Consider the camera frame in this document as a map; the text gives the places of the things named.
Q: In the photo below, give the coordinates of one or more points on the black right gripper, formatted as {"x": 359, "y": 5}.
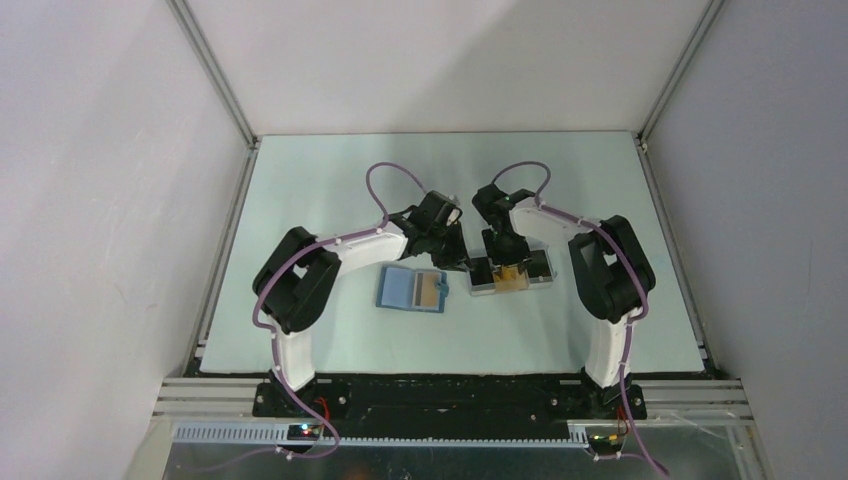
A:
{"x": 498, "y": 259}

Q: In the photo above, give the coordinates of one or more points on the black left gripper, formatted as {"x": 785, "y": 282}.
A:
{"x": 456, "y": 260}

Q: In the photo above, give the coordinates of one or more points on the blue leather card holder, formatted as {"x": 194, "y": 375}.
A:
{"x": 395, "y": 289}

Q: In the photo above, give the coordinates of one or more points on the gold VIP credit card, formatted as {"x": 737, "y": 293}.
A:
{"x": 427, "y": 293}

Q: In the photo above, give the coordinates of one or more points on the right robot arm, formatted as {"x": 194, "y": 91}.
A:
{"x": 611, "y": 272}

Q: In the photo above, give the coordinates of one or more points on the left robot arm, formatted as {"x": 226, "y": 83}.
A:
{"x": 296, "y": 281}

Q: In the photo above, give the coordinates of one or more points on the gold credit card stack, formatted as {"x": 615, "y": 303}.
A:
{"x": 514, "y": 284}

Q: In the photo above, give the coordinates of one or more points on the clear acrylic card tray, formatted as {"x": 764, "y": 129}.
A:
{"x": 542, "y": 272}

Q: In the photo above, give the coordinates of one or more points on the black credit card stack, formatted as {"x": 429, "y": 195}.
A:
{"x": 480, "y": 272}

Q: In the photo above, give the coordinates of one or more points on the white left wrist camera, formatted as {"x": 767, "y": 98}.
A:
{"x": 454, "y": 211}

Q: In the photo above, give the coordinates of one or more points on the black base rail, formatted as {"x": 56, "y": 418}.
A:
{"x": 452, "y": 407}

